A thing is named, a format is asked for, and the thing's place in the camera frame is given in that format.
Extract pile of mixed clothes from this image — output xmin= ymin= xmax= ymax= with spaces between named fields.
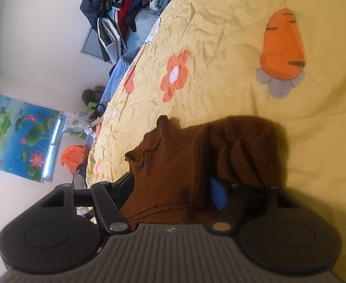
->
xmin=80 ymin=0 xmax=188 ymax=63

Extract window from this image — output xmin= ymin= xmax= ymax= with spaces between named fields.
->
xmin=42 ymin=116 xmax=67 ymax=182

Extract lotus flower wall poster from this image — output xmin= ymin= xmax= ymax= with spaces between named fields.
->
xmin=0 ymin=92 xmax=62 ymax=182

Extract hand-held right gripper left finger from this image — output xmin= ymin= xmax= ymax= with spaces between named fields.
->
xmin=40 ymin=171 xmax=135 ymax=234

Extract grey framed panel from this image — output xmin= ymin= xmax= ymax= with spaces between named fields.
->
xmin=80 ymin=26 xmax=115 ymax=64

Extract brown knitted sweater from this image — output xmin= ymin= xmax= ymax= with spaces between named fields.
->
xmin=118 ymin=114 xmax=291 ymax=227

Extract orange plastic bag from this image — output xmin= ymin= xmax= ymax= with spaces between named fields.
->
xmin=60 ymin=144 xmax=90 ymax=173

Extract blue quilted blanket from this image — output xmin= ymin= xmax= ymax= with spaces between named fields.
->
xmin=100 ymin=47 xmax=142 ymax=116

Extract yellow cartoon printed bed sheet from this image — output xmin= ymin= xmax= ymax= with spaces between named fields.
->
xmin=86 ymin=0 xmax=346 ymax=283

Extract floral grey pillow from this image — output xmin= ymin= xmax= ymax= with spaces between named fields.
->
xmin=63 ymin=110 xmax=103 ymax=134

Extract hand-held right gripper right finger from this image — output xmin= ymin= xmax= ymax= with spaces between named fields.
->
xmin=210 ymin=177 xmax=302 ymax=232

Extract dark plush toy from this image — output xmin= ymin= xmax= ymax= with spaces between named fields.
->
xmin=81 ymin=85 xmax=106 ymax=110

